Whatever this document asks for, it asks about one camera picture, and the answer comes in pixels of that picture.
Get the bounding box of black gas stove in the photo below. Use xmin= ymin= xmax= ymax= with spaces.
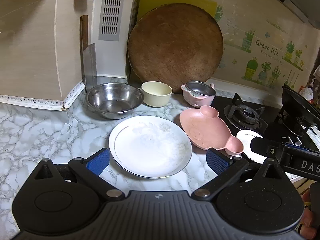
xmin=212 ymin=93 xmax=320 ymax=153

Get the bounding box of grey range hood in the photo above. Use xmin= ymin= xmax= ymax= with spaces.
xmin=275 ymin=0 xmax=320 ymax=27

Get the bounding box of large white plate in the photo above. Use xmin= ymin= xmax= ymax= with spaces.
xmin=108 ymin=115 xmax=193 ymax=179

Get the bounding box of pink bowl with handles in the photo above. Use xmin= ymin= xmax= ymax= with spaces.
xmin=181 ymin=82 xmax=216 ymax=107

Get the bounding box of large steel bowl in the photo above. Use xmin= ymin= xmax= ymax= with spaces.
xmin=85 ymin=83 xmax=144 ymax=120

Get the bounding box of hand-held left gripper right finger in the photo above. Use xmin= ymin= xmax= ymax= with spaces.
xmin=191 ymin=147 xmax=285 ymax=202

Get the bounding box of yellow cutting board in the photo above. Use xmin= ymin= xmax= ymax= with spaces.
xmin=136 ymin=0 xmax=218 ymax=32

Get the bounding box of person's right hand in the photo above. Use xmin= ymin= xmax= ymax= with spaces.
xmin=299 ymin=189 xmax=312 ymax=234

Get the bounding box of cream bowl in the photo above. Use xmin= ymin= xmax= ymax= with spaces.
xmin=141 ymin=81 xmax=172 ymax=107

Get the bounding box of white music-note trim strip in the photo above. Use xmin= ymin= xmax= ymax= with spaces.
xmin=0 ymin=79 xmax=86 ymax=112

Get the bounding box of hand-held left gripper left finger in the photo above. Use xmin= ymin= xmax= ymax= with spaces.
xmin=34 ymin=148 xmax=126 ymax=201

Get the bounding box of cleaver with wooden handle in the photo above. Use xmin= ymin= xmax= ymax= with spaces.
xmin=79 ymin=15 xmax=97 ymax=88

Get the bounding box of plant wall sticker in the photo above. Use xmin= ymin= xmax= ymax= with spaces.
xmin=214 ymin=2 xmax=312 ymax=90

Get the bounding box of black wok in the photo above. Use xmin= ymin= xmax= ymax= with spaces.
xmin=282 ymin=85 xmax=320 ymax=131

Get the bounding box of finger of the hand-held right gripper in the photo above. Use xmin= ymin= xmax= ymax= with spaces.
xmin=250 ymin=136 xmax=288 ymax=161

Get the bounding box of small white plate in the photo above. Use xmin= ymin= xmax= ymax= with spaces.
xmin=236 ymin=129 xmax=270 ymax=164

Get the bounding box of pink mouse-shaped plate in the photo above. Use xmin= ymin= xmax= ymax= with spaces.
xmin=179 ymin=105 xmax=244 ymax=155

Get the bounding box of round wooden cutting board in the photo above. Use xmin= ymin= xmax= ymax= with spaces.
xmin=127 ymin=3 xmax=224 ymax=87

